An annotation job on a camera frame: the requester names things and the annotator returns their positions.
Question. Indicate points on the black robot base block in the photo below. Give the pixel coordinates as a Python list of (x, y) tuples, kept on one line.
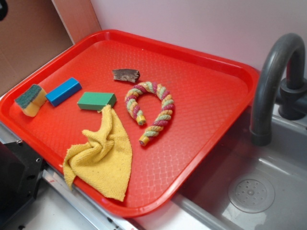
[(21, 169)]

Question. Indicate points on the green rectangular block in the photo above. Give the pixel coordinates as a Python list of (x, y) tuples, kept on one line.
[(96, 100)]

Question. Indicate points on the blue rectangular block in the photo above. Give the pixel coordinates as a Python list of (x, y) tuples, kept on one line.
[(63, 91)]

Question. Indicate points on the red plastic tray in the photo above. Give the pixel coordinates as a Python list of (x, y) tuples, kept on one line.
[(209, 94)]

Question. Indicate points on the brown wood piece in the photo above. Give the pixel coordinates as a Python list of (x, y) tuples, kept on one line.
[(129, 75)]

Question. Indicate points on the yellow knit cloth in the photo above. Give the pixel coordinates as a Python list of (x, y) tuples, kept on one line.
[(104, 161)]

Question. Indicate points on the grey plastic sink basin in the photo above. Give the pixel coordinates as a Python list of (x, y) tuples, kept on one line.
[(283, 163)]

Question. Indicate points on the yellow green scrub sponge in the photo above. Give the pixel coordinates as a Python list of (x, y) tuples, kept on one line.
[(32, 100)]

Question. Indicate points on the round sink drain cover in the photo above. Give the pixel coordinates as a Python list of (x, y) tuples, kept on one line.
[(251, 193)]

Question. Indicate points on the grey curved faucet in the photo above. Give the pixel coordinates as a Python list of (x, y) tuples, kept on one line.
[(281, 82)]

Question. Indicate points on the brown cardboard box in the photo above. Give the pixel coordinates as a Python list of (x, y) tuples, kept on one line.
[(34, 32)]

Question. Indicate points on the multicolour twisted rope toy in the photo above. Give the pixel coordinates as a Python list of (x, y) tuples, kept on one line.
[(134, 110)]

